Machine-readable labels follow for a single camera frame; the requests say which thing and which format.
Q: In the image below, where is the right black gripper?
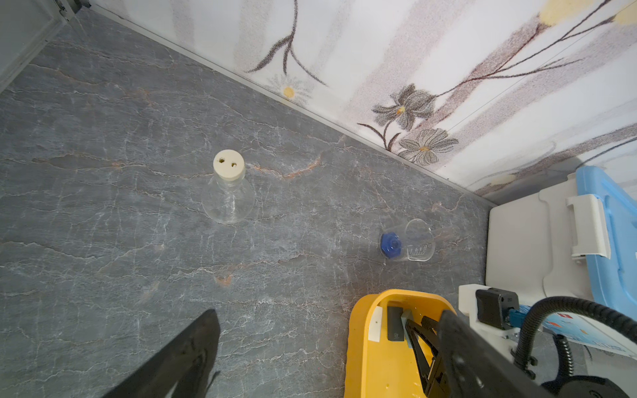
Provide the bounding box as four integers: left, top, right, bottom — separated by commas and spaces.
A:
405, 316, 448, 398

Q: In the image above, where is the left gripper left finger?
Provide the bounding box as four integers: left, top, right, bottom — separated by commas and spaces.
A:
106, 308, 221, 397

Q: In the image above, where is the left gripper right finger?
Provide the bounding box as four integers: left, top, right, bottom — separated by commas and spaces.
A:
437, 310, 551, 397

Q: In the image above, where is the black eraser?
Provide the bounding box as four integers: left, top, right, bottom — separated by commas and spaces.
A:
387, 306, 405, 342

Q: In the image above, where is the white eraser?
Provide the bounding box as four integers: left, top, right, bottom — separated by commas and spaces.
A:
368, 306, 383, 343

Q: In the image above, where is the yellow plastic storage tray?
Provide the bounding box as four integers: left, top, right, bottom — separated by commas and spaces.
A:
344, 290, 455, 397

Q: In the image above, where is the blue lid storage box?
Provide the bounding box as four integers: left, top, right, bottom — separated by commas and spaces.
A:
485, 166, 636, 318

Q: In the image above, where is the clear beaker blue base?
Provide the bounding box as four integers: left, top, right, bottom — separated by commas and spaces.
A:
380, 218, 436, 262

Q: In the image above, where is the glass flask with stopper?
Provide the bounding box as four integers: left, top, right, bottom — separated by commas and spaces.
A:
202, 149, 255, 225

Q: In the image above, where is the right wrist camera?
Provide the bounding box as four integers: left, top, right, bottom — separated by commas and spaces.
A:
459, 284, 519, 345

